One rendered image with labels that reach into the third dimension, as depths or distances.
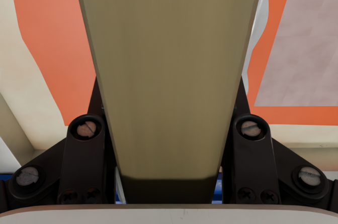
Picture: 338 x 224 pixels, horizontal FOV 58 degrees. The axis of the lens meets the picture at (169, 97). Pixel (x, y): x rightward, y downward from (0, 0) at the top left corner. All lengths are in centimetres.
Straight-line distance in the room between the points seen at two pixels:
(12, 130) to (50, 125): 4
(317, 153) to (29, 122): 36
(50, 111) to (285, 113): 27
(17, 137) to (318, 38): 34
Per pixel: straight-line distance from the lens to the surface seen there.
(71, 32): 28
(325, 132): 43
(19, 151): 41
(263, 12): 27
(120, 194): 35
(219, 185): 40
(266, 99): 35
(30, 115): 38
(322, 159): 44
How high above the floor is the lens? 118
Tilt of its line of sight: 43 degrees down
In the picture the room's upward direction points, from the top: 180 degrees clockwise
